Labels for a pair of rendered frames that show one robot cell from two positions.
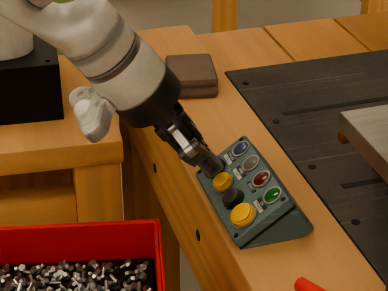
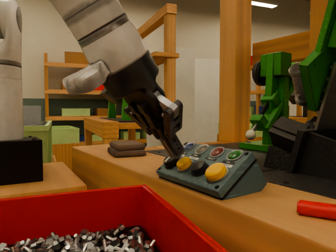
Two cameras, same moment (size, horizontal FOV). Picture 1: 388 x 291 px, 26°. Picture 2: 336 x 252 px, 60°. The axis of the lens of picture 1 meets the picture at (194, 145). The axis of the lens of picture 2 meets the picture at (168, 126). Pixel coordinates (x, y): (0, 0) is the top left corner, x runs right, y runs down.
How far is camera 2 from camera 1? 64 cm
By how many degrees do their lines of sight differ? 32
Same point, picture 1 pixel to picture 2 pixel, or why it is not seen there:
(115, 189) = not seen: hidden behind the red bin
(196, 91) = (133, 151)
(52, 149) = (34, 192)
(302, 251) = (270, 196)
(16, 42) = (12, 129)
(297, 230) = (258, 182)
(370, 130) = not seen: outside the picture
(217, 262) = not seen: hidden behind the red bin
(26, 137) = (14, 188)
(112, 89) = (108, 44)
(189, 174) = (149, 176)
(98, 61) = (98, 11)
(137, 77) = (130, 36)
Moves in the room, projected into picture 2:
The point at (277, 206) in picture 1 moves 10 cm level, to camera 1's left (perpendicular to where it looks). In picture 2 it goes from (244, 159) to (173, 163)
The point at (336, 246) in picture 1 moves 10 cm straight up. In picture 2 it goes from (290, 192) to (292, 119)
